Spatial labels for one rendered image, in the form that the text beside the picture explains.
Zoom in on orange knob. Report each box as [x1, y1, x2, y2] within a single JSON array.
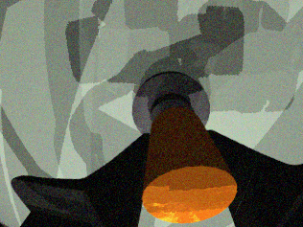
[[141, 106, 238, 224]]

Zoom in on black round pedestal with silver shaft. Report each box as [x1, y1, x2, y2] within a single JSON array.
[[132, 71, 210, 135]]

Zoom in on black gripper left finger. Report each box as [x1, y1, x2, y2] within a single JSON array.
[[11, 133, 150, 227]]

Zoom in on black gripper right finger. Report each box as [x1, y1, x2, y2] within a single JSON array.
[[207, 129, 303, 227]]

